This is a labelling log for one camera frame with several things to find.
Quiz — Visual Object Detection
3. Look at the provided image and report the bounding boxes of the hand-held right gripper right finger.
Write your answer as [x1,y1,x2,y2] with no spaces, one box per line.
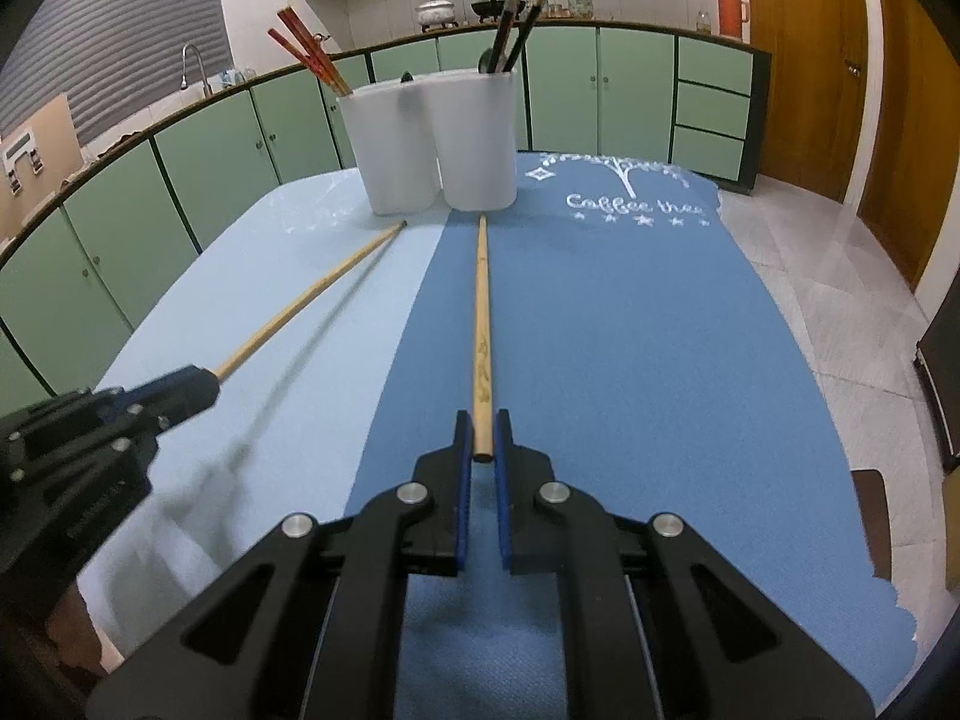
[495,409,875,720]

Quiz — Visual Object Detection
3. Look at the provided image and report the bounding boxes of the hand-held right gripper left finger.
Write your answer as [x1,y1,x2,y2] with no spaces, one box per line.
[86,411,475,720]

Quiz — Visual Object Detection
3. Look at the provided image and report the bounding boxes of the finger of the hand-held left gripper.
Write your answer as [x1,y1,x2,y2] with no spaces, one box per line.
[75,388,220,466]
[15,364,220,421]

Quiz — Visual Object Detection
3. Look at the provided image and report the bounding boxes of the plain wooden chopstick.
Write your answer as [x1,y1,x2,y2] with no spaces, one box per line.
[471,214,496,464]
[212,220,408,382]

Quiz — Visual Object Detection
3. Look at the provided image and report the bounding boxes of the white double utensil holder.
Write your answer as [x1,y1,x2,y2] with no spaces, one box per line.
[335,67,520,217]

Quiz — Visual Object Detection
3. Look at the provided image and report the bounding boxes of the black chopstick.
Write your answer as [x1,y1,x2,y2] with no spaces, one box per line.
[491,0,524,76]
[499,0,535,76]
[512,0,565,74]

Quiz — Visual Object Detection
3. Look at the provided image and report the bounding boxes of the person's left hand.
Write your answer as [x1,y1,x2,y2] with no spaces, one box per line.
[41,581,128,680]

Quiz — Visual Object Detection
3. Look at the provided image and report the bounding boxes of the blue printed tablecloth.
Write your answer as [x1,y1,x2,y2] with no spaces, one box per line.
[75,150,920,720]

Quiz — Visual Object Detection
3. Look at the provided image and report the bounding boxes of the cardboard box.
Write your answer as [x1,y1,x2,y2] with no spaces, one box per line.
[0,94,85,241]

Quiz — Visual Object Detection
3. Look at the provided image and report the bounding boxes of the metal faucet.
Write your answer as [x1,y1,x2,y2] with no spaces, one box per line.
[181,43,215,97]

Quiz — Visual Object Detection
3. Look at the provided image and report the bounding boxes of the grey window blind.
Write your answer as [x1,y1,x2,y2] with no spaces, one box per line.
[0,0,230,140]

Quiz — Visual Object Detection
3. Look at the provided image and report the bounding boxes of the brown wooden stool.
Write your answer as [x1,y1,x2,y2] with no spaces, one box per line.
[851,469,893,582]

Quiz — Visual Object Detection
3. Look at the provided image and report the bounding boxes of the green base cabinets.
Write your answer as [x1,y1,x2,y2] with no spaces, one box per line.
[0,21,773,410]

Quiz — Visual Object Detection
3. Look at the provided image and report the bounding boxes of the dark chair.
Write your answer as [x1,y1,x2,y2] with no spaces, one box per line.
[915,292,960,477]

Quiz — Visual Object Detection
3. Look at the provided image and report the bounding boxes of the orange thermos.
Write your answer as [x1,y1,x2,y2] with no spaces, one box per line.
[716,0,751,42]

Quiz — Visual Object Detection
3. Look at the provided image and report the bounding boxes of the plain wooden door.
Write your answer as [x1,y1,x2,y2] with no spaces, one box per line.
[855,0,960,293]

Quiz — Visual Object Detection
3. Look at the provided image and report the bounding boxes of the wooden door with handle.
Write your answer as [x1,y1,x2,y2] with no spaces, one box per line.
[742,0,875,203]

